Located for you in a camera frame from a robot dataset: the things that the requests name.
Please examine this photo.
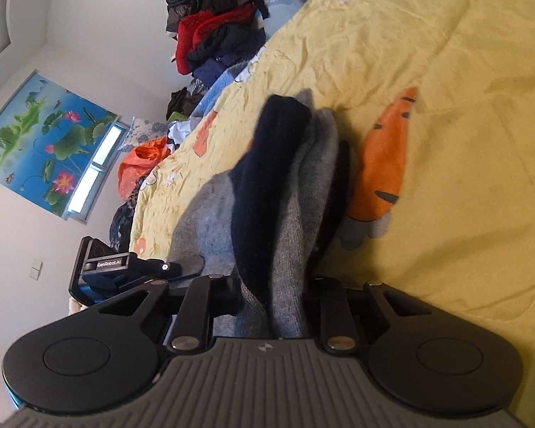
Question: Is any grey sock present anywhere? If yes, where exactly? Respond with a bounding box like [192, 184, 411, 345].
[172, 90, 354, 340]

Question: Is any red garment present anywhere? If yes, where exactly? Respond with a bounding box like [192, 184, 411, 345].
[175, 2, 258, 76]

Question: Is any blue fleece towel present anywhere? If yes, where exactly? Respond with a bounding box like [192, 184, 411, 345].
[189, 60, 251, 119]

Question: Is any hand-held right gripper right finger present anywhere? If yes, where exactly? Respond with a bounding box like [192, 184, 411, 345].
[307, 275, 431, 357]

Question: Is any dark printed cloth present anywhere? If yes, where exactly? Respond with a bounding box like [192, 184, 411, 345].
[109, 186, 142, 253]

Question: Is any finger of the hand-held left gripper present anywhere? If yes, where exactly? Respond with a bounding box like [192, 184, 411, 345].
[162, 254, 207, 282]

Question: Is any lotus wall poster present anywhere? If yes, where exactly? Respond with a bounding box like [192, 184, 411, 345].
[0, 69, 119, 220]

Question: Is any floral print cloth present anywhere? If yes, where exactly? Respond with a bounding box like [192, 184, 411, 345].
[118, 116, 175, 153]

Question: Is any yellow carrot print blanket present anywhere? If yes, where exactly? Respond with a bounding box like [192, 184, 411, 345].
[129, 0, 535, 393]

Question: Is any navy sock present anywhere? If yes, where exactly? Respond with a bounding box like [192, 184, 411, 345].
[229, 95, 314, 318]

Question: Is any orange plastic bag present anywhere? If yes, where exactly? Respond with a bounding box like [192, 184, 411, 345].
[118, 137, 173, 202]

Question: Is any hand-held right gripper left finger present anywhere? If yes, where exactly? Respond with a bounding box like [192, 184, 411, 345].
[88, 274, 244, 357]

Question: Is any clear plastic bag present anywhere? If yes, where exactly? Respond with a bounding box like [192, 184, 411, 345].
[262, 0, 315, 24]

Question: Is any window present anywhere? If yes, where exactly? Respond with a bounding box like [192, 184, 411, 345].
[66, 120, 131, 225]

